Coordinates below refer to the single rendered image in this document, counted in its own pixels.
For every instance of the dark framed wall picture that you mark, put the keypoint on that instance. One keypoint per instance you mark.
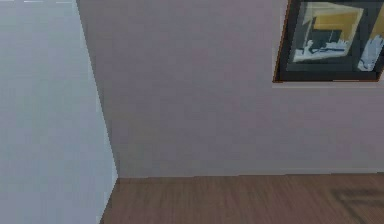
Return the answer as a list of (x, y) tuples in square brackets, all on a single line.
[(328, 36)]

